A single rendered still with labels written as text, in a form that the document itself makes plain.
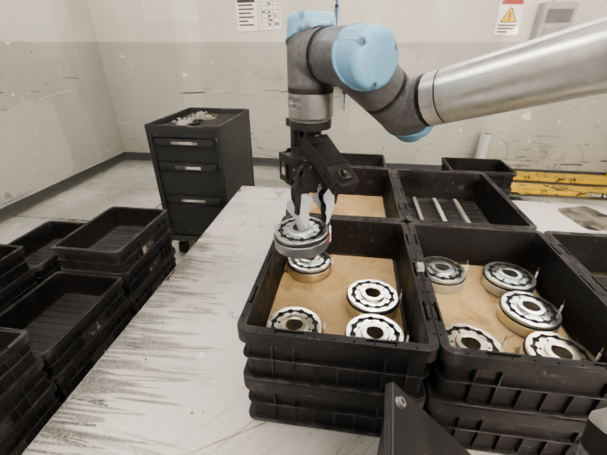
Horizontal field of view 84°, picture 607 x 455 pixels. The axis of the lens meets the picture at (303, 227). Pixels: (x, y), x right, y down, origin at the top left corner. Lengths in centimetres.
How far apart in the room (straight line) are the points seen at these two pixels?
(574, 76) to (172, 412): 78
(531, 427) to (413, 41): 357
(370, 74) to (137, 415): 70
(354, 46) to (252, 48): 360
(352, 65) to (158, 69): 408
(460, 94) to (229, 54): 371
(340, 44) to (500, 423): 61
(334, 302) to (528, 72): 50
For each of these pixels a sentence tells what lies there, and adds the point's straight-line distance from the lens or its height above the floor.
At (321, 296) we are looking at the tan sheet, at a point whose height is 83.
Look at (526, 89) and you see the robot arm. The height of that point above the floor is 126.
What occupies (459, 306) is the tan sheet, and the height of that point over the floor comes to 83.
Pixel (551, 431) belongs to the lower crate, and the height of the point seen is 77.
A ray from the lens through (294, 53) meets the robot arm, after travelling 56.
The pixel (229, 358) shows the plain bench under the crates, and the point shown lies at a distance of 81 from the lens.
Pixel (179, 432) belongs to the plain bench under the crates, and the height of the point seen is 70.
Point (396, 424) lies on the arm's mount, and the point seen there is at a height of 96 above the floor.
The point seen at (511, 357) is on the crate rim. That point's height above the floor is 93.
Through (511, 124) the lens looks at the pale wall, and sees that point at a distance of 428.
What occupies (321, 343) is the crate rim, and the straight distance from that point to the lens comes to 52.
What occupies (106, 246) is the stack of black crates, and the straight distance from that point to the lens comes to 180.
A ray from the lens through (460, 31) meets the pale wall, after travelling 400.
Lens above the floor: 131
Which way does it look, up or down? 28 degrees down
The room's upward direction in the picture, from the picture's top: straight up
